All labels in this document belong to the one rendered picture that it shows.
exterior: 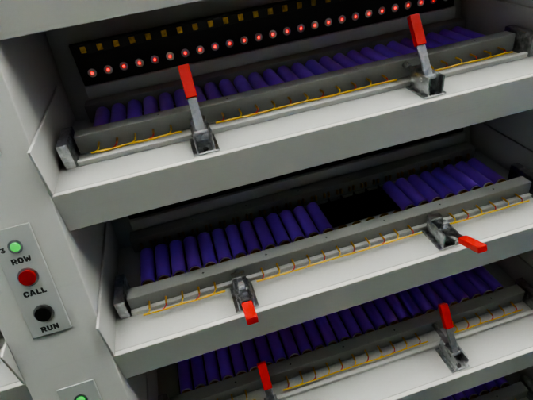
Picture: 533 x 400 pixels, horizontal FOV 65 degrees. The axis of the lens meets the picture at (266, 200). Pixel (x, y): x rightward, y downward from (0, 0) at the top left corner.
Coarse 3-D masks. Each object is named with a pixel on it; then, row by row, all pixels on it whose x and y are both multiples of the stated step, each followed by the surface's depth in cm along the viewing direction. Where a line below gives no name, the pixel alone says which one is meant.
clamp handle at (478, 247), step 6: (444, 228) 53; (450, 234) 51; (456, 234) 51; (462, 240) 49; (468, 240) 48; (474, 240) 48; (468, 246) 48; (474, 246) 47; (480, 246) 46; (486, 246) 46; (480, 252) 46
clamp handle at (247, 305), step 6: (240, 288) 49; (246, 288) 49; (240, 294) 48; (246, 294) 48; (246, 300) 47; (246, 306) 45; (252, 306) 45; (246, 312) 44; (252, 312) 44; (246, 318) 43; (252, 318) 43
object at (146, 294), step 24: (480, 192) 57; (504, 192) 57; (528, 192) 59; (384, 216) 56; (408, 216) 55; (312, 240) 54; (336, 240) 54; (360, 240) 55; (384, 240) 54; (216, 264) 53; (240, 264) 52; (264, 264) 53; (312, 264) 53; (144, 288) 51; (168, 288) 51; (192, 288) 52; (216, 288) 51
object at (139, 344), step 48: (432, 144) 67; (480, 144) 69; (240, 192) 62; (480, 240) 53; (528, 240) 55; (288, 288) 51; (336, 288) 50; (384, 288) 53; (144, 336) 48; (192, 336) 48; (240, 336) 50
